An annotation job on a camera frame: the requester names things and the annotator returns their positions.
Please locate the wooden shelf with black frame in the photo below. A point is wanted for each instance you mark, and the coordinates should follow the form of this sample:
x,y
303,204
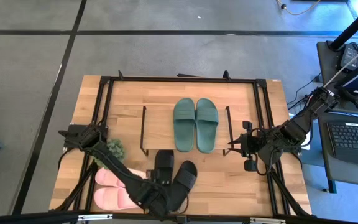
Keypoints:
x,y
157,130

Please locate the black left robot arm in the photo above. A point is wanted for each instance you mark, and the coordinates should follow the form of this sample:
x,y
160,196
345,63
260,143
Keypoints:
x,y
113,165

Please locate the black crossbar with silver brackets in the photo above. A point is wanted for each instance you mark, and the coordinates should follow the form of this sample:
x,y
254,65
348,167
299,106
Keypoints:
x,y
26,217

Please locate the black metal table frame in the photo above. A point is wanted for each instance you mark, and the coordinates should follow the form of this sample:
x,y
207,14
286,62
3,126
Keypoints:
x,y
182,79

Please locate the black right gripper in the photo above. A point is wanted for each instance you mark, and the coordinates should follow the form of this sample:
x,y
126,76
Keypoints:
x,y
253,144

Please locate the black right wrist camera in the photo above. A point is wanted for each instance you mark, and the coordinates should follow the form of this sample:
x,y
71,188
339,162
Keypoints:
x,y
250,165

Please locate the dark grey desk top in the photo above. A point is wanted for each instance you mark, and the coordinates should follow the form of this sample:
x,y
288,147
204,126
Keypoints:
x,y
325,62
346,174

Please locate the white paper sheet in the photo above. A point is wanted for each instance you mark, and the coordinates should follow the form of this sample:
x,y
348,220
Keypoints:
x,y
307,140

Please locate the pink rubber slide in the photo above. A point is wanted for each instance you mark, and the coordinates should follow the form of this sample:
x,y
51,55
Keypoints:
x,y
110,199
104,177

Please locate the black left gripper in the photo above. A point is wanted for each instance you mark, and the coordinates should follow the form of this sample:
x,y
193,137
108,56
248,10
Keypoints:
x,y
152,197

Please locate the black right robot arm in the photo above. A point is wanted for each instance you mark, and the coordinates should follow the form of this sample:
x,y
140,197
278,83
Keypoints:
x,y
294,127

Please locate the green artificial plant ball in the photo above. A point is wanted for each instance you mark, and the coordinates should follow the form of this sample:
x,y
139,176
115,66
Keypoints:
x,y
117,149

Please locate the thin white rod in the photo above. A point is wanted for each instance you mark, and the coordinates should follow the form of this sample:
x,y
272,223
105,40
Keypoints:
x,y
337,74

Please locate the black rubber slide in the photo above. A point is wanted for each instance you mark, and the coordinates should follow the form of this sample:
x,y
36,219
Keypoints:
x,y
164,161
185,177

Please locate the green rubber slide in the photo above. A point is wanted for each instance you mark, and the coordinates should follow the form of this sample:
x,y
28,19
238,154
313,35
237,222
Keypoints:
x,y
184,124
207,124

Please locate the black laptop keyboard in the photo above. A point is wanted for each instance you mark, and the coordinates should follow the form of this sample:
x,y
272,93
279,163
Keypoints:
x,y
353,140

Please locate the black diagonal pole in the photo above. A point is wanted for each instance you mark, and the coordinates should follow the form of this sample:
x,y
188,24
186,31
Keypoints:
x,y
353,26

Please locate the black power adapter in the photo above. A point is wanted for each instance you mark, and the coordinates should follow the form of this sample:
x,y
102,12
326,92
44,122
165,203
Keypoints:
x,y
349,56

